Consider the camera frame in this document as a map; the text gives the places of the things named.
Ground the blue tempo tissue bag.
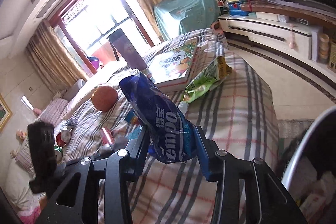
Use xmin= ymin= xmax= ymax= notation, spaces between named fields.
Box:
xmin=119 ymin=72 xmax=197 ymax=164

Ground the white rimmed trash bin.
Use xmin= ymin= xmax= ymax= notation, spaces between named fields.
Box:
xmin=275 ymin=107 xmax=335 ymax=223

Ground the green can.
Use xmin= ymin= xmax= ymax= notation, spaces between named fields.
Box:
xmin=54 ymin=145 xmax=63 ymax=164

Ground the red crushed can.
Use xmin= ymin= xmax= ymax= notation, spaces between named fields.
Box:
xmin=56 ymin=130 xmax=71 ymax=147

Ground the striped sofa cushion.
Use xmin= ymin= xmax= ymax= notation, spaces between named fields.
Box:
xmin=37 ymin=98 xmax=69 ymax=127

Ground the red cylindrical can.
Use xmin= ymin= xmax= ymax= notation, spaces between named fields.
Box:
xmin=99 ymin=127 xmax=115 ymax=145

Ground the plaid blanket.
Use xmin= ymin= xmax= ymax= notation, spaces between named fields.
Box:
xmin=62 ymin=28 xmax=279 ymax=223

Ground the red apple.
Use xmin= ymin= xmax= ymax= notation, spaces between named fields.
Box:
xmin=91 ymin=85 xmax=118 ymax=112

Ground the left beige curtain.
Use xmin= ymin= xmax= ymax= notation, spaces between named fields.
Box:
xmin=25 ymin=19 xmax=88 ymax=93

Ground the green snack bag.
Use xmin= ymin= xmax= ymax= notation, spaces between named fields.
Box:
xmin=182 ymin=56 xmax=232 ymax=103

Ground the children picture book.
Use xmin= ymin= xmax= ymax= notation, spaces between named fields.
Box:
xmin=146 ymin=39 xmax=199 ymax=93

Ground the purple thermos bottle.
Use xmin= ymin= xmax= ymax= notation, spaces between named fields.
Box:
xmin=107 ymin=28 xmax=147 ymax=71

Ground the pink kettlebell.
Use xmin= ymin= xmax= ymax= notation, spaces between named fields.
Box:
xmin=211 ymin=20 xmax=224 ymax=35

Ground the white tv cabinet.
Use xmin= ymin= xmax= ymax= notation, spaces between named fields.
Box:
xmin=219 ymin=12 xmax=335 ymax=81

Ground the teal covered furniture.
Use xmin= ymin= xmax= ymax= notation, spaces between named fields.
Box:
xmin=153 ymin=0 xmax=220 ymax=40

